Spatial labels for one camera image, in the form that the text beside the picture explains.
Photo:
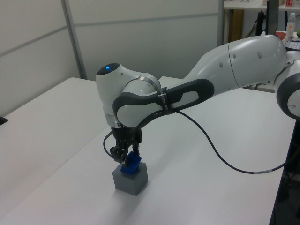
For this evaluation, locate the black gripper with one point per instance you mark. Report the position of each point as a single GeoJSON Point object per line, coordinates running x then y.
{"type": "Point", "coordinates": [124, 133]}

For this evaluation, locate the blue block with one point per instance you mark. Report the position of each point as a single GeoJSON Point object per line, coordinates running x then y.
{"type": "Point", "coordinates": [133, 165]}

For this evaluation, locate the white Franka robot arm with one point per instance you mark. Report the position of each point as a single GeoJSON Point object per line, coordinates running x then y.
{"type": "Point", "coordinates": [234, 63]}

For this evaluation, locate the grey hollow cuboid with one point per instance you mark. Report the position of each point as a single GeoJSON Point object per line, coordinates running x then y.
{"type": "Point", "coordinates": [130, 184]}

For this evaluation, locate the brown wooden panel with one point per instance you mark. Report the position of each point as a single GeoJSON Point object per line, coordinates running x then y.
{"type": "Point", "coordinates": [237, 25]}

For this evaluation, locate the white desk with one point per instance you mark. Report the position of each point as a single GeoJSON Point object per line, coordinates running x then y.
{"type": "Point", "coordinates": [248, 5]}

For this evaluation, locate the red bowl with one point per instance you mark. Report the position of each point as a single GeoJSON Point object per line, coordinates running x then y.
{"type": "Point", "coordinates": [281, 35]}

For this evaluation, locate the clear plastic bottle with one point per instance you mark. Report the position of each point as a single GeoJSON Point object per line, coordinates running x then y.
{"type": "Point", "coordinates": [290, 25]}

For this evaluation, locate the grey partition post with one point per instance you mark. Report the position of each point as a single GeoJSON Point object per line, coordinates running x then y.
{"type": "Point", "coordinates": [222, 23]}
{"type": "Point", "coordinates": [75, 39]}

